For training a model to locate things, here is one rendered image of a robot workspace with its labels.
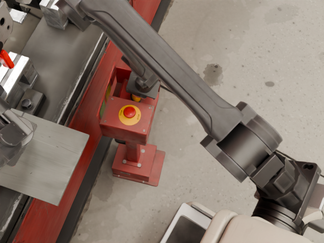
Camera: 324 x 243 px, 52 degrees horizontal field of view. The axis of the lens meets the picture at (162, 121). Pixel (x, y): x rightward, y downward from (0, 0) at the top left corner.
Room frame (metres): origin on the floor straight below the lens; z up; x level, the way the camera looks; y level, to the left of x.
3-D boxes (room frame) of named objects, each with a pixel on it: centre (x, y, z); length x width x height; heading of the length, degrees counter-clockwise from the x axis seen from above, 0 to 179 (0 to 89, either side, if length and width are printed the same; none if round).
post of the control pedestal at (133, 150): (0.46, 0.11, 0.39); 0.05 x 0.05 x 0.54; 86
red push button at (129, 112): (0.41, 0.11, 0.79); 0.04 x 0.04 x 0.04
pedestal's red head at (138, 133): (0.46, 0.11, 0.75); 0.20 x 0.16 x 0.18; 176
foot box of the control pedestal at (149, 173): (0.45, 0.08, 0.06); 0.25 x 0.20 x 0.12; 86
